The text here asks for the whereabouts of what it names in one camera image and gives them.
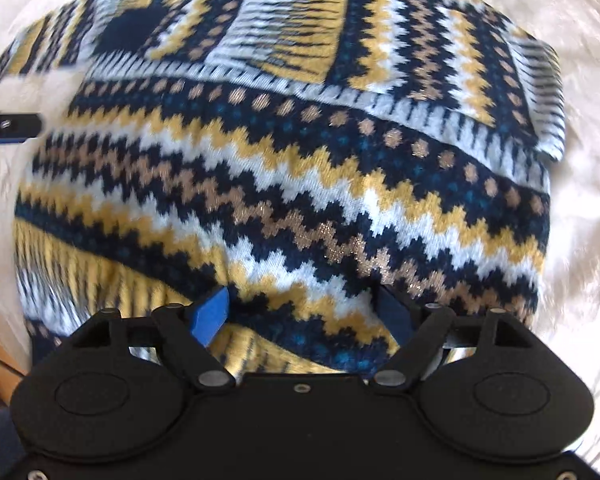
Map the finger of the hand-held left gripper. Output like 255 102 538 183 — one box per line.
0 105 47 149

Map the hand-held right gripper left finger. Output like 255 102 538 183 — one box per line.
72 286 237 394

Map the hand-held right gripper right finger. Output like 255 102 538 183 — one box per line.
370 286 537 394

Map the navy yellow zigzag knit sweater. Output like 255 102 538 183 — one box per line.
0 0 568 378

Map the white bedspread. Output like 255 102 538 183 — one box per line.
0 0 600 480

